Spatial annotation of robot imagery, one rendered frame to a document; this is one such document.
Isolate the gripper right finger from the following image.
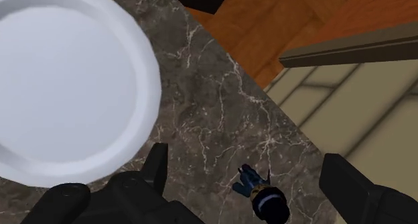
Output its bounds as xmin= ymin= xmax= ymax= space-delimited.
xmin=318 ymin=152 xmax=418 ymax=224

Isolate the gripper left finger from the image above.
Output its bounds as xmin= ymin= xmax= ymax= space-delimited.
xmin=20 ymin=142 xmax=205 ymax=224

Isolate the white plate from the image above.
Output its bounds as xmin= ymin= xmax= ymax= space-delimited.
xmin=0 ymin=0 xmax=163 ymax=188

